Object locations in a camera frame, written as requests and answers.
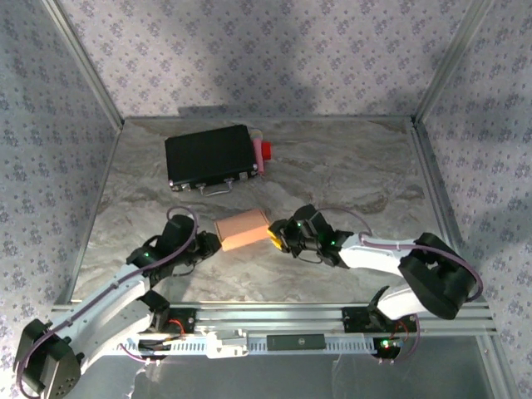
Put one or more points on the orange cardboard paper box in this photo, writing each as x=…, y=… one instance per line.
x=241, y=230

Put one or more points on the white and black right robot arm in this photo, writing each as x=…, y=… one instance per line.
x=440, y=278

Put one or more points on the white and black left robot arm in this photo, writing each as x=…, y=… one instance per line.
x=50, y=365

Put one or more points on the pink toy microphone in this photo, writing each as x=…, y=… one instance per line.
x=258, y=154

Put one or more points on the red plastic block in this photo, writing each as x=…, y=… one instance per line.
x=267, y=150

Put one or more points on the black bar device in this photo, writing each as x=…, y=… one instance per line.
x=295, y=341

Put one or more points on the black left controller board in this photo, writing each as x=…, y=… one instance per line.
x=151, y=345

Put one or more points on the black controller board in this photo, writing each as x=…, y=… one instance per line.
x=151, y=345
x=386, y=349

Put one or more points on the black right controller board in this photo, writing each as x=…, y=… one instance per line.
x=386, y=349

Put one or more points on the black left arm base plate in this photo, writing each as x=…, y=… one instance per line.
x=189, y=320

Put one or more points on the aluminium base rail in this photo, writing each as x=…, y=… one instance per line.
x=270, y=318

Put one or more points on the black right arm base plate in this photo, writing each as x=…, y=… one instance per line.
x=353, y=320

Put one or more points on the aluminium side rail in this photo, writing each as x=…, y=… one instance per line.
x=101, y=187
x=434, y=178

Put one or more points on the white plastic duct clip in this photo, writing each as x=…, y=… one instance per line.
x=224, y=349

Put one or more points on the aluminium frame post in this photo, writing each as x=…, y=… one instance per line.
x=84, y=62
x=454, y=62

